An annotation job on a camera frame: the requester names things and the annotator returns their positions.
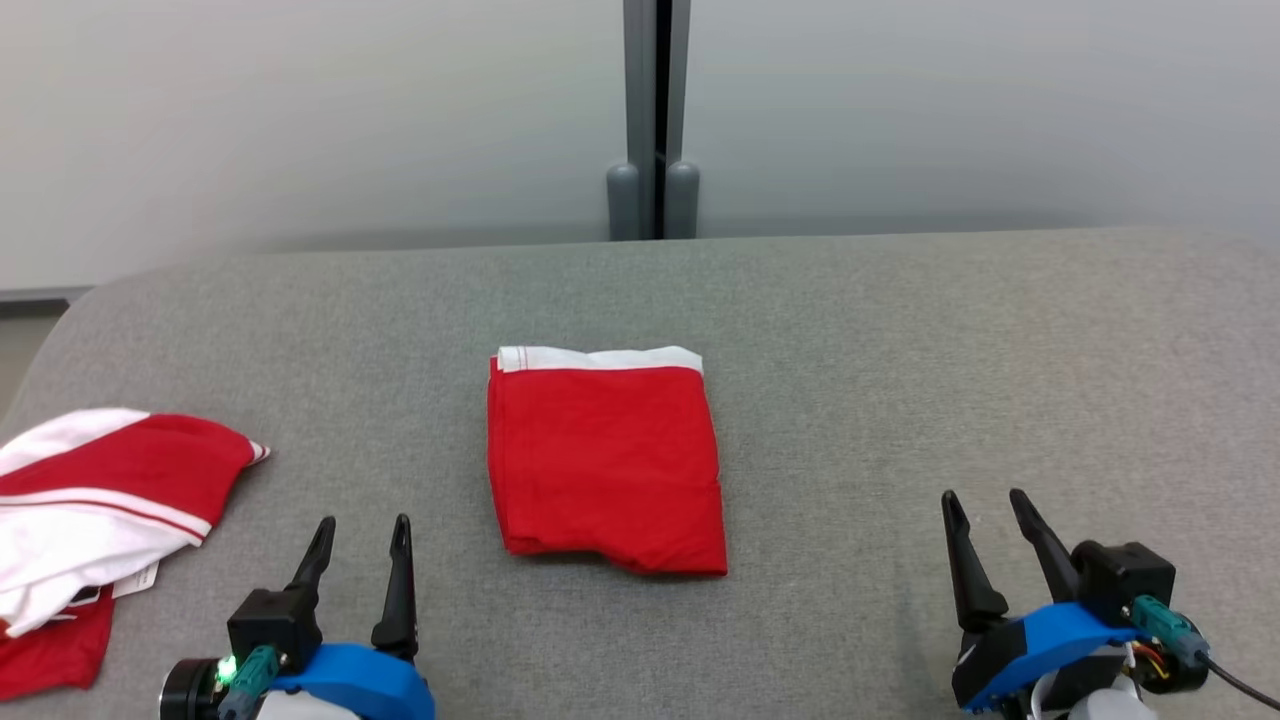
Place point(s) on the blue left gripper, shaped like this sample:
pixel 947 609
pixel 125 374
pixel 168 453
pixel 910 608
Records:
pixel 360 680

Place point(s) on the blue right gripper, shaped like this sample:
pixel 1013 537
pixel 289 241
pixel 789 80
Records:
pixel 1040 645

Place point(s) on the red jersey number 23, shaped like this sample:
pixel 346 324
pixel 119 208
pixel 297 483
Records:
pixel 110 480

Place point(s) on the red shorts white waistband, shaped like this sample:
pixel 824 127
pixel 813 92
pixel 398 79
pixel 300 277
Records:
pixel 610 460

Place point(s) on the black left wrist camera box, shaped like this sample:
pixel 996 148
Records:
pixel 270 625

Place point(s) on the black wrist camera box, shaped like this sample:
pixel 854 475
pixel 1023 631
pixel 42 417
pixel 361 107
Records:
pixel 1125 575
pixel 270 625

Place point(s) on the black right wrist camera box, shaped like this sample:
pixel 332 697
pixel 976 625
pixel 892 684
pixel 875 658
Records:
pixel 1125 575

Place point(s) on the grey partition post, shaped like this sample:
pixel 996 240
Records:
pixel 635 120
pixel 682 120

